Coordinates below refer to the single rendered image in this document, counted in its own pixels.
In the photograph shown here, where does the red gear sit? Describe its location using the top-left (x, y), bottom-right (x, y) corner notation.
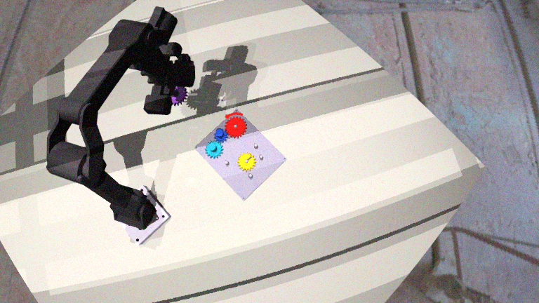
top-left (225, 116), bottom-right (247, 138)

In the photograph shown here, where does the teal gear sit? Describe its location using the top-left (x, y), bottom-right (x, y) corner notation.
top-left (205, 140), bottom-right (223, 159)

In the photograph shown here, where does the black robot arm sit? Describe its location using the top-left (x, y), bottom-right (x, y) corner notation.
top-left (46, 6), bottom-right (195, 230)

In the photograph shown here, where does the purple gear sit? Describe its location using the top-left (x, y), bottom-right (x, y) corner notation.
top-left (172, 86), bottom-right (188, 106)

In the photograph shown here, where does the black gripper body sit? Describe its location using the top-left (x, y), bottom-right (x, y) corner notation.
top-left (140, 42), bottom-right (182, 115)

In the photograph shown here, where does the yellow gear with black stripe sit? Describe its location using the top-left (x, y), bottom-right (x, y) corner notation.
top-left (237, 152), bottom-right (256, 171)

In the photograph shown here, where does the dark blue gear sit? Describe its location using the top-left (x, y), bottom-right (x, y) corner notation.
top-left (214, 129), bottom-right (228, 143)

